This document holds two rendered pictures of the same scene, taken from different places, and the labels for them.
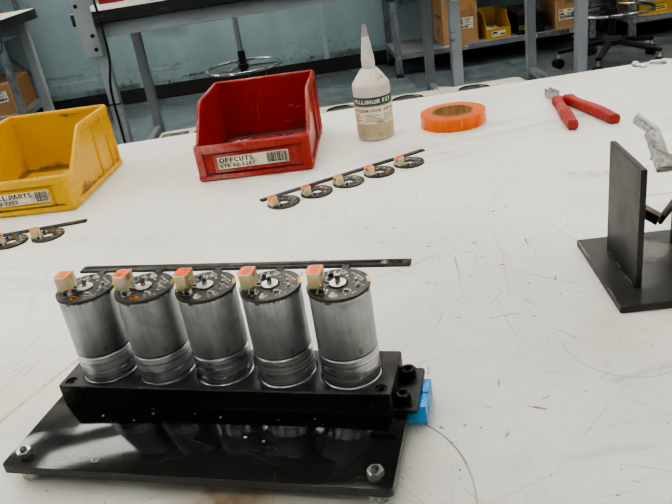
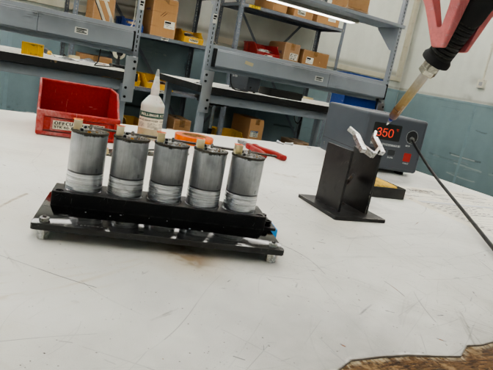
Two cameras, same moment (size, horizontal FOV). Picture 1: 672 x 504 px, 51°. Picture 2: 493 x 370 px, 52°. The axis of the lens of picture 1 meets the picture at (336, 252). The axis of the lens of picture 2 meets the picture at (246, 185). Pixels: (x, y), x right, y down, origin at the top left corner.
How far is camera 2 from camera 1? 0.21 m
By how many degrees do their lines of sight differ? 32
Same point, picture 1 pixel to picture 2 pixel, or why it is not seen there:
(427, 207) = not seen: hidden behind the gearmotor
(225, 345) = (178, 178)
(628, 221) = (337, 178)
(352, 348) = (252, 189)
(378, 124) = (154, 130)
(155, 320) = (140, 156)
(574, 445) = (345, 253)
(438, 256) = not seen: hidden behind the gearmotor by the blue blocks
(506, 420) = (309, 244)
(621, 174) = (334, 156)
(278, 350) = (211, 184)
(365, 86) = (152, 105)
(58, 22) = not seen: outside the picture
